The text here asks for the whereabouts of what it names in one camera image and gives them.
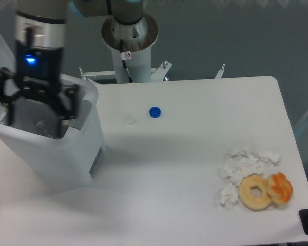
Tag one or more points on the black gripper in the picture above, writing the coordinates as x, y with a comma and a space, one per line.
37, 78

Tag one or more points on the clear green-label plastic bottle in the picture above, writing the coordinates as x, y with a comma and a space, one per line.
45, 129

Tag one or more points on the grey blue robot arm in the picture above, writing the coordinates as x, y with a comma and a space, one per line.
40, 39

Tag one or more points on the white trash can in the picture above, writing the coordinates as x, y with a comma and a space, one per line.
72, 157

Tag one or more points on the white bottle cap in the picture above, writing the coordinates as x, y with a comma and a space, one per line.
130, 120

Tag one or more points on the blue bottle cap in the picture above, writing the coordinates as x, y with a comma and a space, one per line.
155, 112

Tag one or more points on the small crumpled white tissue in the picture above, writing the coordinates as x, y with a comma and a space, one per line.
229, 197

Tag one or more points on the large crumpled white tissue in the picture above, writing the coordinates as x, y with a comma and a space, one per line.
243, 161

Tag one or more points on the orange glazed twisted pastry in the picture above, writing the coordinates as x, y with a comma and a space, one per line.
279, 188

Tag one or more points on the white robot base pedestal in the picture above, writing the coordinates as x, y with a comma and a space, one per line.
131, 48

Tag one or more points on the white metal frame bracket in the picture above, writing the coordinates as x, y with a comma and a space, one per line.
107, 77

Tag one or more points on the plain ring donut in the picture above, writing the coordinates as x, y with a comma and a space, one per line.
253, 193

